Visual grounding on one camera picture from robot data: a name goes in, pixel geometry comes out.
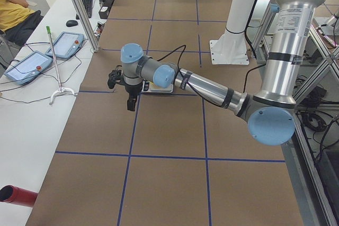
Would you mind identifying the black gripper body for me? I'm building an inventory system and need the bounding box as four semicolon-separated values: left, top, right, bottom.
125;84;141;100

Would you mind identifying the silver digital kitchen scale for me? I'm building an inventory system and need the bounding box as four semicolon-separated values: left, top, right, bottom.
141;80;174;94

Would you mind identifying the white stand with green tip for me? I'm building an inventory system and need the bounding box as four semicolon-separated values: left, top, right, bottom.
46;26;76;106

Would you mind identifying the far teach pendant tablet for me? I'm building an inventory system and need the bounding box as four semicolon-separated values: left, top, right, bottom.
52;31;84;59

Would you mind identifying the teach pendant tablet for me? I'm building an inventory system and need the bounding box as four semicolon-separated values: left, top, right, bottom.
52;31;84;59
4;51;52;85

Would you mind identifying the black computer mouse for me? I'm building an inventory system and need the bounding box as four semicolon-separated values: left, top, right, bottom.
66;20;78;28

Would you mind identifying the black keyboard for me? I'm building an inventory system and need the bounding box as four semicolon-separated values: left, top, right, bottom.
82;0;93;18

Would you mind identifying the near teach pendant tablet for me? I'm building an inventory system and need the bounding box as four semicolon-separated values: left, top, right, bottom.
4;51;52;85

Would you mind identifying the person in yellow shirt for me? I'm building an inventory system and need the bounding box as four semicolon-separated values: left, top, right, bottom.
0;0;43;47

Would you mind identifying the red tube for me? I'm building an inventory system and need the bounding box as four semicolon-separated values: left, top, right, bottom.
1;185;38;207

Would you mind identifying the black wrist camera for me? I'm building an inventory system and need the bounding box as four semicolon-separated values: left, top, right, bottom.
107;69;122;89

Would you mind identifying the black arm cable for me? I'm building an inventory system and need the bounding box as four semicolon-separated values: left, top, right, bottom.
156;44;267;105

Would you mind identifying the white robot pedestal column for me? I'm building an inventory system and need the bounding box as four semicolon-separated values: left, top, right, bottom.
210;0;255;65

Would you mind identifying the aluminium frame post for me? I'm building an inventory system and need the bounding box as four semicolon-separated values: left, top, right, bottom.
71;0;99;52

